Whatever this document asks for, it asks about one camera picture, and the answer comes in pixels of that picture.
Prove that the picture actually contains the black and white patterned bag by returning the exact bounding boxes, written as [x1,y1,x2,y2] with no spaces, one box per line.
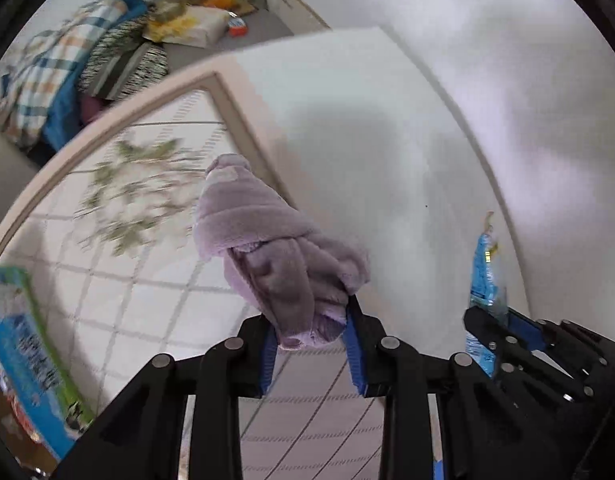
[77,24,171,100]

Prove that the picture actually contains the plaid blanket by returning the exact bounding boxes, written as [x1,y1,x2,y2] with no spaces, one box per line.
[0,0,134,147]

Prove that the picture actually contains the printed cardboard box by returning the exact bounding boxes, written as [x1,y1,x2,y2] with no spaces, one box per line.
[0,265,96,476]

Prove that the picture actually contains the white board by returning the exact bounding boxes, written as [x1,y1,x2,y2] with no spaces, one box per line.
[279,0,331,37]

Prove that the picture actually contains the grey cushioned chair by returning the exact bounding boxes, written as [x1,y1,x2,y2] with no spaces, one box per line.
[149,0,296,72]

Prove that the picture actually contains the blue cloth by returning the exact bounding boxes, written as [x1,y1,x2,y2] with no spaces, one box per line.
[41,0,149,153]

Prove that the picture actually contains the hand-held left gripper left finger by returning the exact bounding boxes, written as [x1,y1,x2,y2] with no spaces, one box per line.
[52,316,279,480]

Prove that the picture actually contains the pink cloth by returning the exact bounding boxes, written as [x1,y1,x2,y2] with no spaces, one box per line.
[79,95,109,124]

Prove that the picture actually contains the purple fleece cloth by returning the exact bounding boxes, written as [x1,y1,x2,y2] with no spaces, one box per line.
[192,153,373,352]

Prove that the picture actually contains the yellow and white tissue pack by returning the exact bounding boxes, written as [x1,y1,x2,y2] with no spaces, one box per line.
[156,7,229,47]

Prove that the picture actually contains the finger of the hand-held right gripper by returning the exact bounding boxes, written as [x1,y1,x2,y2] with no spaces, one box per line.
[506,309,563,357]
[462,307,519,377]

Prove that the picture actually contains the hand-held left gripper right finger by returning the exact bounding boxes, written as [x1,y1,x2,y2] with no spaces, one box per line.
[344,294,573,480]

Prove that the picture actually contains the long blue packet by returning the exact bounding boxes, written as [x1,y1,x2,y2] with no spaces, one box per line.
[464,211,509,377]

